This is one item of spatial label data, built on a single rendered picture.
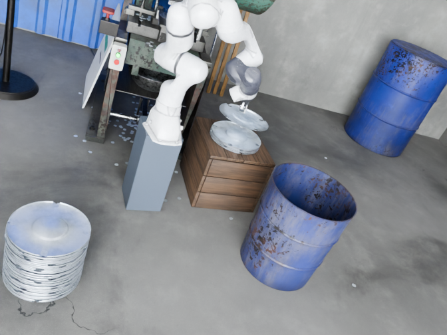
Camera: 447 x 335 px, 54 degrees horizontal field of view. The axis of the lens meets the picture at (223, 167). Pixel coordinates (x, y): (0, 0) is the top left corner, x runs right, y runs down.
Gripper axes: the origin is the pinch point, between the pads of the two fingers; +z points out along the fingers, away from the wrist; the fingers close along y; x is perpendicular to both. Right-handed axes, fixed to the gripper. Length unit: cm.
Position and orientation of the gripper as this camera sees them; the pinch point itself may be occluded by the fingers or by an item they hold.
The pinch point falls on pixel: (243, 108)
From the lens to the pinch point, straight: 225.7
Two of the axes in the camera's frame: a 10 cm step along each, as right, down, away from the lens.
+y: 4.1, -8.8, 2.4
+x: -9.1, -4.1, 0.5
